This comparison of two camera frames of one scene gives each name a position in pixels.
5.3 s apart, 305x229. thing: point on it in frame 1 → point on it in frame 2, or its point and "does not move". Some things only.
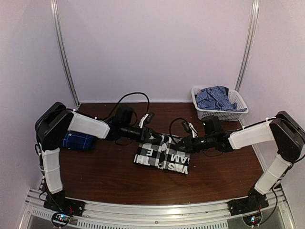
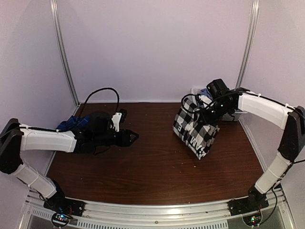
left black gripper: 145,135 → 124,140
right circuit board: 253,220 does not move
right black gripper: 189,144 → 205,119
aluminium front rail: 206,215 does not move
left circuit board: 60,219 does not move
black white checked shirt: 161,153 → 197,136
